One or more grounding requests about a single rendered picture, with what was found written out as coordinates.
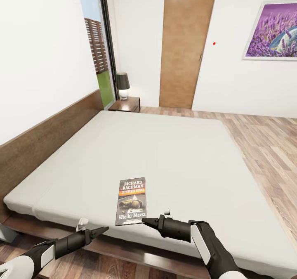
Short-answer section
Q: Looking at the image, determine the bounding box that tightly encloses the hardback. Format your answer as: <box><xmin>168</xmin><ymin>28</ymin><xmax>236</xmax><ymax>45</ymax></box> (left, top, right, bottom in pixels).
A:
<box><xmin>115</xmin><ymin>177</ymin><xmax>147</xmax><ymax>226</ymax></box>

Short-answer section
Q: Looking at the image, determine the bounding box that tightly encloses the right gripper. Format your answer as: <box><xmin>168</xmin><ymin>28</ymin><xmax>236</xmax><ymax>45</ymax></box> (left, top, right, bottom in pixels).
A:
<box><xmin>142</xmin><ymin>214</ymin><xmax>180</xmax><ymax>240</ymax></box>

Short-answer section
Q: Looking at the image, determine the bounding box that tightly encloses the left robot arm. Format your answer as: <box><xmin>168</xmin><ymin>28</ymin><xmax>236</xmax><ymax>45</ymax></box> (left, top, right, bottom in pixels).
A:
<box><xmin>0</xmin><ymin>218</ymin><xmax>109</xmax><ymax>279</ymax></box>

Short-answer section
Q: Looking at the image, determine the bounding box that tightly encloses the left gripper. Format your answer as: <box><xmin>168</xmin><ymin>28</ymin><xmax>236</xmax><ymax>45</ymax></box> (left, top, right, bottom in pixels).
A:
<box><xmin>67</xmin><ymin>227</ymin><xmax>109</xmax><ymax>254</ymax></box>

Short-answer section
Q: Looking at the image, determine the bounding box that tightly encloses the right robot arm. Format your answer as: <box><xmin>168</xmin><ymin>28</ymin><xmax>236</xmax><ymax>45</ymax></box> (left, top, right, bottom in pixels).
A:
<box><xmin>142</xmin><ymin>207</ymin><xmax>246</xmax><ymax>279</ymax></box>

